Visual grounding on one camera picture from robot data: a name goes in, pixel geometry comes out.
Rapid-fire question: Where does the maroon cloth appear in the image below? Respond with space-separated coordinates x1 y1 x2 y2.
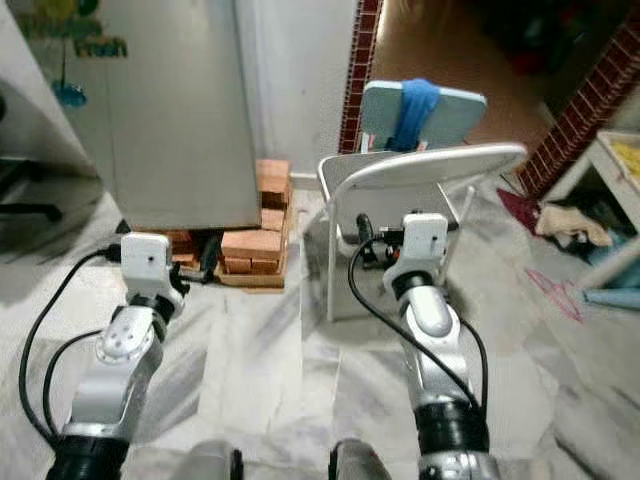
498 188 541 236

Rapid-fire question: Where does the grey robot left leg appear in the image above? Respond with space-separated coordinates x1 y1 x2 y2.
172 440 243 480

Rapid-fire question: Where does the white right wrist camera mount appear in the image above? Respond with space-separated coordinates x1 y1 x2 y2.
402 212 450 273

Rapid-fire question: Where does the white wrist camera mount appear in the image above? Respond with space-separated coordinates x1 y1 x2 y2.
121 232 171 303
402 212 450 273

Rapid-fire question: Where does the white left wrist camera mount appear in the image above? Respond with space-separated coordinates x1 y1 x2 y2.
121 232 171 303

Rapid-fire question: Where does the pale blue chair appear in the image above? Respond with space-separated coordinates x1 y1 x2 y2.
360 78 488 153

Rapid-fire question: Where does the brown flat board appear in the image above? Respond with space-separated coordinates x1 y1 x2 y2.
155 262 289 291

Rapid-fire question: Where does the white metal folding chair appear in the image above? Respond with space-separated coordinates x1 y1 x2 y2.
317 143 529 323

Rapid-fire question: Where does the red brick stack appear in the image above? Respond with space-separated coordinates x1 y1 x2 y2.
160 158 293 276

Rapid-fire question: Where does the blue cloth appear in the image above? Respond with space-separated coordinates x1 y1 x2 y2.
395 78 443 151

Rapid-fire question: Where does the white table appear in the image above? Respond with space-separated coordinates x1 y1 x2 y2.
553 128 640 311

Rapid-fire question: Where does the silver grey fridge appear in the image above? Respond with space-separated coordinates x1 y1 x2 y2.
25 0 261 231

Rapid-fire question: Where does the black office chair base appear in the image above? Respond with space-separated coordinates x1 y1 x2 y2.
0 80 66 223

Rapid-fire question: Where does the green yellow fridge sticker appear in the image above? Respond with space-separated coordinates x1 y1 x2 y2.
35 0 129 109

